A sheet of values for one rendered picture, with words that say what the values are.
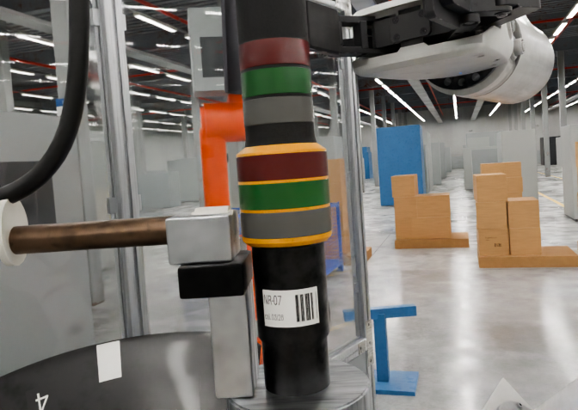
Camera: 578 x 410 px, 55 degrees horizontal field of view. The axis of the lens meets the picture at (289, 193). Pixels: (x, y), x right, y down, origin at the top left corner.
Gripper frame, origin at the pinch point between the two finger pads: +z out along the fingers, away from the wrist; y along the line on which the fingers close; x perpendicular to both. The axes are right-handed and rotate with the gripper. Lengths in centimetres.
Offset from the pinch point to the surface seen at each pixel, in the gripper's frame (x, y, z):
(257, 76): -5.0, -0.3, 11.6
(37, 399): -24.1, 22.6, 11.6
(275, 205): -10.9, -0.9, 11.9
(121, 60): 14, 70, -34
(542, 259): -149, 160, -724
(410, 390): -158, 145, -292
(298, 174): -9.6, -1.7, 11.2
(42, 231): -11.3, 9.3, 17.1
